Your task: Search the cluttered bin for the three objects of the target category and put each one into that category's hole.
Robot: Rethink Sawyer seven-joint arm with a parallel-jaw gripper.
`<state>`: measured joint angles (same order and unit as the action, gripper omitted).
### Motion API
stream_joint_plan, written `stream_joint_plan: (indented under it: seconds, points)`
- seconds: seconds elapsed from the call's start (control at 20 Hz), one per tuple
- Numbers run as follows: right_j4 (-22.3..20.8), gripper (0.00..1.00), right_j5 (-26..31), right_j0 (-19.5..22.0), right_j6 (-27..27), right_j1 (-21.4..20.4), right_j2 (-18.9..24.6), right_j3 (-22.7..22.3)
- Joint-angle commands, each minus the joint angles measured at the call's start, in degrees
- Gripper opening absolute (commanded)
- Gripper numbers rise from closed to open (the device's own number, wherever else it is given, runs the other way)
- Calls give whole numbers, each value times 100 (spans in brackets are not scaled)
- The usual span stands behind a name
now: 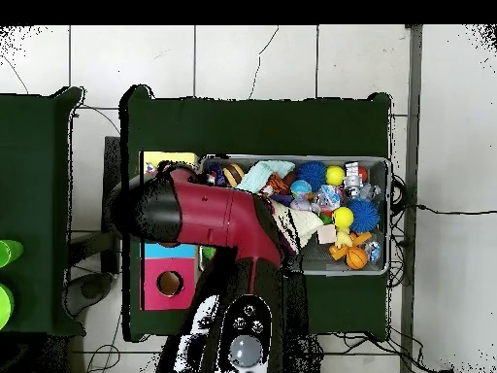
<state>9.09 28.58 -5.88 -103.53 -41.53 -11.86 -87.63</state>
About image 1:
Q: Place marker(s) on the white toy robot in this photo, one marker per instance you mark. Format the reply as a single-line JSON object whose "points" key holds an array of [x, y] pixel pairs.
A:
{"points": [[353, 178]]}

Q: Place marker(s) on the green spiky rubber ball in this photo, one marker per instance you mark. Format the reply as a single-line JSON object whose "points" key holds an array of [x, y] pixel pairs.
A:
{"points": [[208, 252]]}

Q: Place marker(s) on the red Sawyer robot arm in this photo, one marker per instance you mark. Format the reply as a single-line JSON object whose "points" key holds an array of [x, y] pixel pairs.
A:
{"points": [[217, 217]]}

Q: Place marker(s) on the grey rounded object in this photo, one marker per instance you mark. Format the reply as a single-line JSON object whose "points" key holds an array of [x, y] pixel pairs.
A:
{"points": [[89, 291]]}

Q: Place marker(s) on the clear mesh bin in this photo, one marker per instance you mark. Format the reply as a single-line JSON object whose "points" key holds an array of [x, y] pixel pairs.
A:
{"points": [[341, 266]]}

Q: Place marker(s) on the green plastic cup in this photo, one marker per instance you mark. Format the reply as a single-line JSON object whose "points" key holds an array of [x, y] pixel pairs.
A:
{"points": [[9, 252]]}

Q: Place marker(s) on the blue spiky rubber ball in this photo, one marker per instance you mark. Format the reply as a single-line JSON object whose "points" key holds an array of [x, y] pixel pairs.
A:
{"points": [[312, 175], [364, 215]]}

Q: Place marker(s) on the green round plastic object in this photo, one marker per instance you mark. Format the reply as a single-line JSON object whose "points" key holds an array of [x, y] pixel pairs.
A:
{"points": [[4, 307]]}

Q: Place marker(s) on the orange toy basketball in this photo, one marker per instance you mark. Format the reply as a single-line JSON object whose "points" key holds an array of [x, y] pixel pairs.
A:
{"points": [[356, 258]]}

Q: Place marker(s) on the cream ribbed cloth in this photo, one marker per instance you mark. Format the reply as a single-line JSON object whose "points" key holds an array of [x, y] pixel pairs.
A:
{"points": [[308, 225]]}

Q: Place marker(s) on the dark green side table cloth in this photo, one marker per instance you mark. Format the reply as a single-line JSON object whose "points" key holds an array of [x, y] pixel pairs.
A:
{"points": [[39, 155]]}

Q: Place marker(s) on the mint green cloth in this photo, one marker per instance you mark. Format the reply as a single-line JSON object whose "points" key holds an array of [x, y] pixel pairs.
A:
{"points": [[264, 173]]}

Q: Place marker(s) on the yellow foam ball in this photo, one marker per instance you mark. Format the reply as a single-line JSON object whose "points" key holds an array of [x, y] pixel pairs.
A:
{"points": [[343, 217], [335, 175]]}

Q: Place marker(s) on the blue globe ball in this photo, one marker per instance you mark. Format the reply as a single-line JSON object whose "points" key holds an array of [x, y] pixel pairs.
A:
{"points": [[301, 189]]}

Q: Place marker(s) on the wooden box with three holes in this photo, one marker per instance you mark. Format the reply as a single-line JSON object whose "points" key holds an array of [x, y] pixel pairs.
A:
{"points": [[171, 299]]}

